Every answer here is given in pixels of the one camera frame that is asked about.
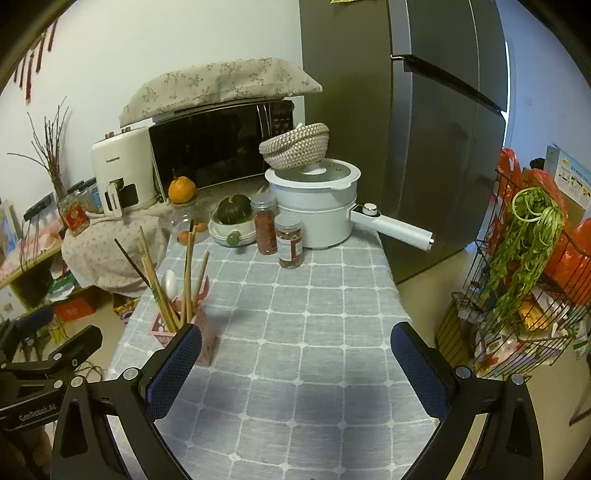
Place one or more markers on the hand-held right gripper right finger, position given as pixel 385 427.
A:
pixel 418 369

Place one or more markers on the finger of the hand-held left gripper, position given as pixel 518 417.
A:
pixel 81 346
pixel 34 319

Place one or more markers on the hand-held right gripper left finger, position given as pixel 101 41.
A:
pixel 175 369

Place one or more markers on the pink utensil holder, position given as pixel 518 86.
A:
pixel 208 337

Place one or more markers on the white plastic spoon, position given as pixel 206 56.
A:
pixel 171 282

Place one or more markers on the brown wooden chopstick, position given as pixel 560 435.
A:
pixel 193 277

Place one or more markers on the orange cardboard box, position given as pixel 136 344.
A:
pixel 76 308

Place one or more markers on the colourful snack packet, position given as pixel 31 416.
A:
pixel 125 310

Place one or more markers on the pink storage box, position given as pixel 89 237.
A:
pixel 46 237

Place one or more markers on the floral draped cloth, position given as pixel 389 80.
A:
pixel 106 254

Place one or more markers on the grey checked tablecloth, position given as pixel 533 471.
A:
pixel 323 323

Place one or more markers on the glass vase with red label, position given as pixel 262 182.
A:
pixel 75 217

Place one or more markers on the black rectangular object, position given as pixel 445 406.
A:
pixel 38 206

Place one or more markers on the orange packet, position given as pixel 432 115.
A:
pixel 533 313

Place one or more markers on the small orange tomato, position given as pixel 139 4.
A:
pixel 201 227
pixel 183 237

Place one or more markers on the blue labelled container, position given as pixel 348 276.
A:
pixel 85 196

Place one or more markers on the dried branches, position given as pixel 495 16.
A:
pixel 57 184

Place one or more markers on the white dish with green knob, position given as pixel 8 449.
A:
pixel 219 233

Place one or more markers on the clear glass jar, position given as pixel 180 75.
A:
pixel 182 217

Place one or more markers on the green leafy vegetables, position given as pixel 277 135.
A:
pixel 526 249

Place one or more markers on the tall spice jar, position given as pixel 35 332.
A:
pixel 265 230

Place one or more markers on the white green packet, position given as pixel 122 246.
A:
pixel 582 341

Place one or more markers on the short spice jar red label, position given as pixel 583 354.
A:
pixel 289 247

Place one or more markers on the green pumpkin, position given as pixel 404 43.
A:
pixel 234 210

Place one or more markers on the orange fruit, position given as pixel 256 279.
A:
pixel 181 190

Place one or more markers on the white air fryer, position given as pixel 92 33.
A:
pixel 120 161

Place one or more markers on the white electric pot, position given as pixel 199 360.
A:
pixel 318 217

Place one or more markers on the red plastic bag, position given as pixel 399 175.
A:
pixel 572 263
pixel 509 168
pixel 547 189

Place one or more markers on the grey refrigerator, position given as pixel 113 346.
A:
pixel 438 161

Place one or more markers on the black microwave oven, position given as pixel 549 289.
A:
pixel 207 147

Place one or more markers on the printed cardboard box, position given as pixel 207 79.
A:
pixel 570 175

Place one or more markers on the woven basket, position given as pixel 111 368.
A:
pixel 295 147

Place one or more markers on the floral microwave cover cloth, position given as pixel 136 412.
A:
pixel 221 85

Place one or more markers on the yellow paper note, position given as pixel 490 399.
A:
pixel 344 1

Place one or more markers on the red tassel wall ornament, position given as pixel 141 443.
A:
pixel 34 64

